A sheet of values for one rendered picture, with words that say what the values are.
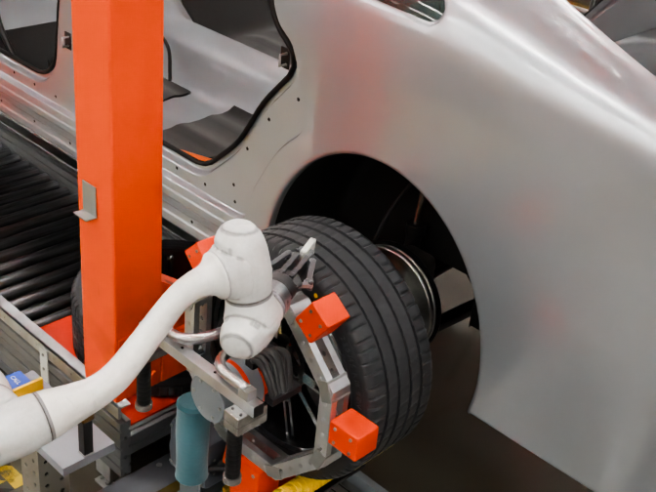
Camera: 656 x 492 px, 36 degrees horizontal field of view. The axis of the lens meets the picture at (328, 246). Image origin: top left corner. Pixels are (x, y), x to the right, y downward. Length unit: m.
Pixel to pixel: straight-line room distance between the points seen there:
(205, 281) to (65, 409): 0.36
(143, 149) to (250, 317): 0.70
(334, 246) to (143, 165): 0.54
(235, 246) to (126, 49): 0.68
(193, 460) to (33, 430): 0.83
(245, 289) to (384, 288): 0.50
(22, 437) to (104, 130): 0.90
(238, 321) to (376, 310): 0.45
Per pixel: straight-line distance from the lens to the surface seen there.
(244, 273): 2.03
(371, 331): 2.39
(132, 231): 2.71
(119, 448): 3.28
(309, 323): 2.31
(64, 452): 2.96
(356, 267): 2.44
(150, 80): 2.57
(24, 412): 1.98
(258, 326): 2.09
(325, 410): 2.39
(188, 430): 2.66
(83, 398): 2.01
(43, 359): 3.49
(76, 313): 3.45
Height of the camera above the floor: 2.41
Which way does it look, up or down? 30 degrees down
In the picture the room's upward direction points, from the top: 6 degrees clockwise
